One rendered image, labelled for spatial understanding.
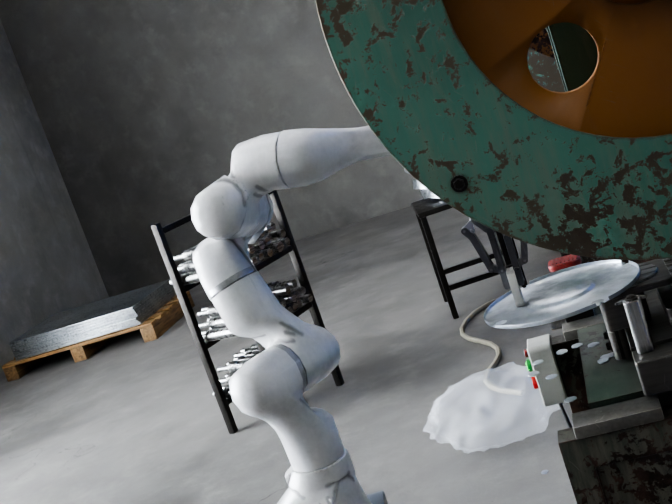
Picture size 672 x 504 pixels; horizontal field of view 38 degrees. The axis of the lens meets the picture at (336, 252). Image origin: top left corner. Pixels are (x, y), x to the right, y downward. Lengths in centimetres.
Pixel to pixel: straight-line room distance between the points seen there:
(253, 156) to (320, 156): 13
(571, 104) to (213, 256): 81
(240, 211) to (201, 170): 712
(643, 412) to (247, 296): 75
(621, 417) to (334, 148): 71
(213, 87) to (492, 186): 756
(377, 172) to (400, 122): 726
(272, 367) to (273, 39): 692
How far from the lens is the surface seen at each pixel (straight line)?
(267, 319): 188
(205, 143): 889
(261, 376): 183
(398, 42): 130
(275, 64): 864
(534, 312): 177
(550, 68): 308
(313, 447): 191
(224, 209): 181
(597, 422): 163
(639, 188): 132
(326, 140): 184
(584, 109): 137
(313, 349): 190
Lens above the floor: 129
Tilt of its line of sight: 10 degrees down
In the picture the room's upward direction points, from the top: 19 degrees counter-clockwise
